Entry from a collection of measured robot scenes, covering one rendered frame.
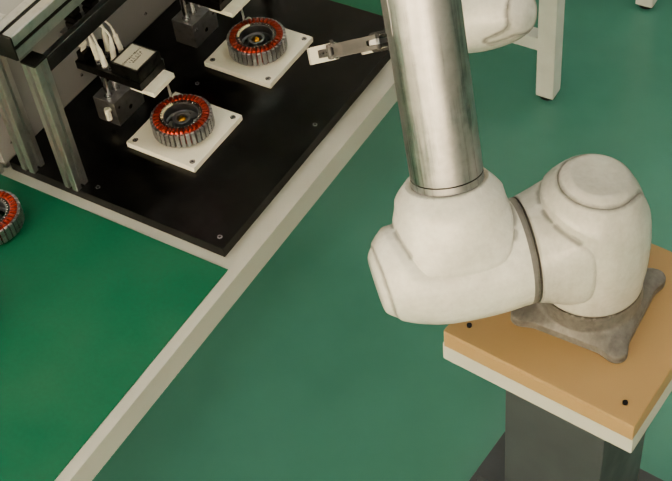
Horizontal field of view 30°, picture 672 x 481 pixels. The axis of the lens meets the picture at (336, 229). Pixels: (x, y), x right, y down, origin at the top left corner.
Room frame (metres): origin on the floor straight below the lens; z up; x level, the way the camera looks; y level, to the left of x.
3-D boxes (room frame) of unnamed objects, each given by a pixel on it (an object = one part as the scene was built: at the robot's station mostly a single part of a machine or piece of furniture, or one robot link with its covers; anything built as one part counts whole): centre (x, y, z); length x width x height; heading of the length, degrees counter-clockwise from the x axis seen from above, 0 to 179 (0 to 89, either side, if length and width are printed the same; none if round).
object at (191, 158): (1.68, 0.24, 0.78); 0.15 x 0.15 x 0.01; 53
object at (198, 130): (1.68, 0.24, 0.80); 0.11 x 0.11 x 0.04
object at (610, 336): (1.18, -0.37, 0.82); 0.22 x 0.18 x 0.06; 144
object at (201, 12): (1.96, 0.22, 0.80); 0.07 x 0.05 x 0.06; 143
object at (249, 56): (1.87, 0.10, 0.80); 0.11 x 0.11 x 0.04
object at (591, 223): (1.16, -0.35, 0.95); 0.18 x 0.16 x 0.22; 97
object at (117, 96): (1.77, 0.36, 0.80); 0.07 x 0.05 x 0.06; 143
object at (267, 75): (1.87, 0.10, 0.78); 0.15 x 0.15 x 0.01; 53
